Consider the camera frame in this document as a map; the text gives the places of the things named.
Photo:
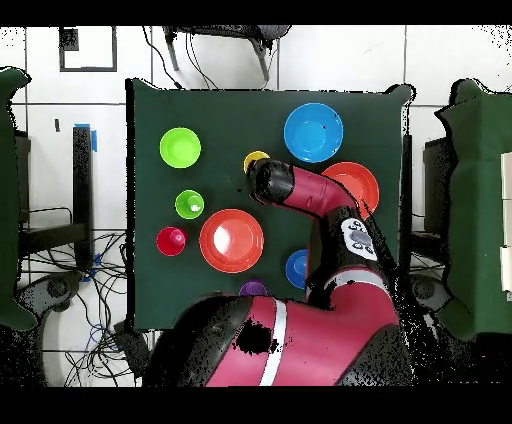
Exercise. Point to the yellow ridged cup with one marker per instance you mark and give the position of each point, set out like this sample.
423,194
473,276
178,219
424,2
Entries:
254,156

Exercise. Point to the large light blue bowl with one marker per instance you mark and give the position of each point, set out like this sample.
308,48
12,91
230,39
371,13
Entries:
313,132

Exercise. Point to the large orange bowl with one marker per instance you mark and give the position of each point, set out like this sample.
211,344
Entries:
231,241
356,176

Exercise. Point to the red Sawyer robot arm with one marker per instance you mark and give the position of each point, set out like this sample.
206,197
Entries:
320,332

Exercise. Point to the small dark blue bowl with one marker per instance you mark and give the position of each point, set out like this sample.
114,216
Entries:
295,268

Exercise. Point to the green ridged cup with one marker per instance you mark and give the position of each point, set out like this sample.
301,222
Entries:
188,202

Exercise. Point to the purple cup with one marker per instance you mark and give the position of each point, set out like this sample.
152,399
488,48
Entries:
252,288

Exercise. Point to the red cup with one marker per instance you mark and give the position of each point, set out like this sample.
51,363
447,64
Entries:
170,241

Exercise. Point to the dark green table cloth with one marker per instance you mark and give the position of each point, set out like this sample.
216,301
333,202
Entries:
224,120

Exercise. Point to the small green bowl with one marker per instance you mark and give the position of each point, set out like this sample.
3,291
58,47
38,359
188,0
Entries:
180,147

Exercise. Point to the black metal stand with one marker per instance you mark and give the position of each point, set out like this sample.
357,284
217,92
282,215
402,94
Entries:
434,180
82,180

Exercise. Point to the grey chair base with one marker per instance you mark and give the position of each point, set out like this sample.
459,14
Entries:
56,288
424,288

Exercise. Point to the black power brick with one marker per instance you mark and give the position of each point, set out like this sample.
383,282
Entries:
134,352

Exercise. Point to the green cloth covered table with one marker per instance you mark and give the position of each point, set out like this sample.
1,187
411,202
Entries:
8,200
476,200

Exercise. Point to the black square floor frame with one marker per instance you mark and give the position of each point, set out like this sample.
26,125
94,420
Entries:
68,40

